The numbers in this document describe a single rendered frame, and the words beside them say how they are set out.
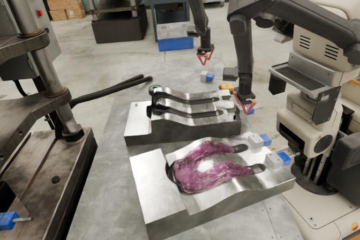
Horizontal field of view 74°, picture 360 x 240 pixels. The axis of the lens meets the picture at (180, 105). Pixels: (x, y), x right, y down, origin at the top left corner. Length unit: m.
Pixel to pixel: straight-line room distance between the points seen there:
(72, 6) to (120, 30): 2.80
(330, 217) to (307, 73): 0.82
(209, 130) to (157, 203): 0.42
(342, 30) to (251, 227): 0.61
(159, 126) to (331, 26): 0.68
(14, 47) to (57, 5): 6.66
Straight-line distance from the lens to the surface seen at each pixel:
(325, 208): 1.61
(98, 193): 0.96
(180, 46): 4.20
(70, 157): 1.17
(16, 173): 1.23
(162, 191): 0.77
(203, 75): 1.47
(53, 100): 1.09
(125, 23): 4.86
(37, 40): 1.02
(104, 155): 1.09
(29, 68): 1.24
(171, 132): 1.03
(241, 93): 1.11
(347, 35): 0.80
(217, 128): 1.04
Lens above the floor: 1.52
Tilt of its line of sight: 34 degrees down
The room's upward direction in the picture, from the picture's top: 5 degrees counter-clockwise
